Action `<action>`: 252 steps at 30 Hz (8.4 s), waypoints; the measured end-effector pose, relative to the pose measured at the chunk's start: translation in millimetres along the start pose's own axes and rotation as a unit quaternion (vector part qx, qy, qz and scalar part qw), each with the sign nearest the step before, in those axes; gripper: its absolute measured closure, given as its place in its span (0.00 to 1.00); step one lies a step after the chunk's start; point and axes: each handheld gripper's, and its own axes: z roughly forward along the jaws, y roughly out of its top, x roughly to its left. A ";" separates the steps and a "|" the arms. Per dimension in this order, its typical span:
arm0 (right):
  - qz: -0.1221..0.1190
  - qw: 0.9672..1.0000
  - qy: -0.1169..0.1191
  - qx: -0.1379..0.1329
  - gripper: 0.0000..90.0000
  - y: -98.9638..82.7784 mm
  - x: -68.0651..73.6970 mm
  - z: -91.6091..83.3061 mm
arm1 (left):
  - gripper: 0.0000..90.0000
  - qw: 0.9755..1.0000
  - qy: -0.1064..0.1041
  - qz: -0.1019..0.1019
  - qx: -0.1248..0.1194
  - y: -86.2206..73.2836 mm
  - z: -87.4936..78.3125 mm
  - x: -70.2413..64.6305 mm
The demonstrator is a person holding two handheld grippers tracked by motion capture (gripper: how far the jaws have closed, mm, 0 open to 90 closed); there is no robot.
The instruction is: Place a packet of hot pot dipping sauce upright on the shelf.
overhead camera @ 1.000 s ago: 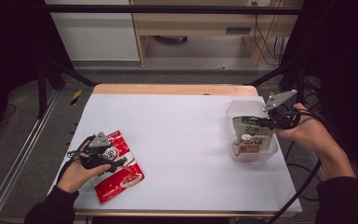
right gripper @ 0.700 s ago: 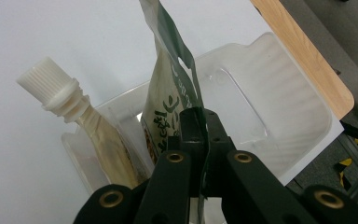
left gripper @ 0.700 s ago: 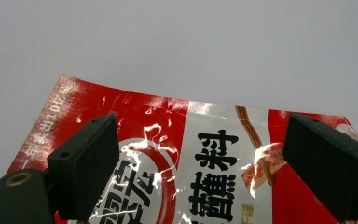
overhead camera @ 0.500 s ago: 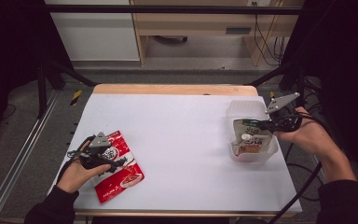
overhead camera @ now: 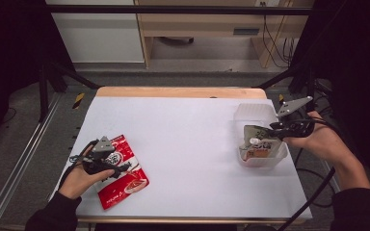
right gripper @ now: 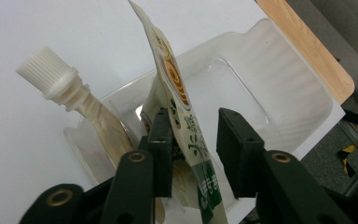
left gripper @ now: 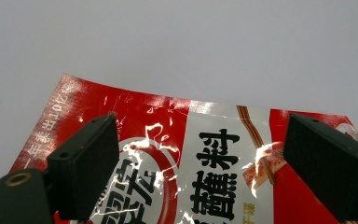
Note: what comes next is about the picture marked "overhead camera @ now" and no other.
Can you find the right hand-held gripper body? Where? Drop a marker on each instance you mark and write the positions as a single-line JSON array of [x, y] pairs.
[[297, 125]]

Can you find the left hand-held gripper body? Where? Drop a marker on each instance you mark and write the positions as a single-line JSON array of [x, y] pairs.
[[98, 157]]

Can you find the red snack packet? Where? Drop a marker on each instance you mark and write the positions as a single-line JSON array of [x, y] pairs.
[[125, 186]]

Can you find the grey spouted pouch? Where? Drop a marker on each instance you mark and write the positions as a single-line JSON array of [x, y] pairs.
[[260, 147]]

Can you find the clear plastic container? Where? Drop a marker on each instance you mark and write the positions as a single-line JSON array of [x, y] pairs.
[[253, 112]]

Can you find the person's left hand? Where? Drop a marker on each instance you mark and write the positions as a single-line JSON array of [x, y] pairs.
[[80, 179]]

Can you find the person's right hand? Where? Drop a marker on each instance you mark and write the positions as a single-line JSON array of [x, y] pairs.
[[324, 141]]

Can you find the yellow black hazard tape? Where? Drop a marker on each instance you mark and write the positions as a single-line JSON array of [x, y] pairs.
[[78, 100], [281, 97]]

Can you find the black metal stand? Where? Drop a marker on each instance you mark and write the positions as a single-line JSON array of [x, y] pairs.
[[295, 80], [49, 83]]

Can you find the white table cover sheet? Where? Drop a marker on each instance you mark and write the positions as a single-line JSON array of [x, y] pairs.
[[189, 154]]

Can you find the wooden table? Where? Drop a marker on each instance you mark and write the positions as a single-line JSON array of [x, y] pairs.
[[179, 92]]

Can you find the white cabinet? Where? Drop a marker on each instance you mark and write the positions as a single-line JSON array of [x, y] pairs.
[[96, 38]]

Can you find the light wooden desk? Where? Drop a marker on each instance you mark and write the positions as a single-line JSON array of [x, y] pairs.
[[205, 25]]

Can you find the aluminium floor rail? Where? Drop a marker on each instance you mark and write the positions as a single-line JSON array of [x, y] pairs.
[[16, 160]]

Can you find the black horizontal frame bar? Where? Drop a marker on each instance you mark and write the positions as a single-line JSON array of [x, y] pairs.
[[173, 9]]

